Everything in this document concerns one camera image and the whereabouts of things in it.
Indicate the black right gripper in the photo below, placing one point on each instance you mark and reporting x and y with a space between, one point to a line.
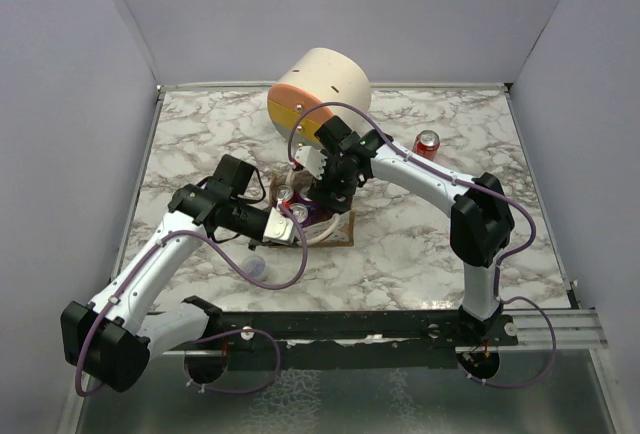
321 190

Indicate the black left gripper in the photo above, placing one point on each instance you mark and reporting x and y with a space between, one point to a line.
259 241

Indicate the purple soda can front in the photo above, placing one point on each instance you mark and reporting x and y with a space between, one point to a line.
301 213

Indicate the red soda can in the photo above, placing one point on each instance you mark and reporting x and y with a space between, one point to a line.
426 144
285 194

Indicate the brown canvas bag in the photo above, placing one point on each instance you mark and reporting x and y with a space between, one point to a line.
335 230

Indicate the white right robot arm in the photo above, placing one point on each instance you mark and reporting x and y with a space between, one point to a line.
480 219

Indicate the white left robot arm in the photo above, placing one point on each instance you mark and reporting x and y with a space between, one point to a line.
113 337

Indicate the small clear plastic cup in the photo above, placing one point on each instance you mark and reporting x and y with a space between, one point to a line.
255 267

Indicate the cream cylindrical drawer cabinet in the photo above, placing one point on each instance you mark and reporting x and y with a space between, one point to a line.
321 75

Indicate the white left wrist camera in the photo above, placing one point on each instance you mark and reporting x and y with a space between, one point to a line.
279 228

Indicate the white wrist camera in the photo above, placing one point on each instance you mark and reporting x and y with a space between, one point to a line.
312 160
279 228

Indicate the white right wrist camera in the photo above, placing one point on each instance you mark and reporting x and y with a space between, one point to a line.
312 160

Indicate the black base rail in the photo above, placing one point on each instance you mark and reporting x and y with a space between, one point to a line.
331 340

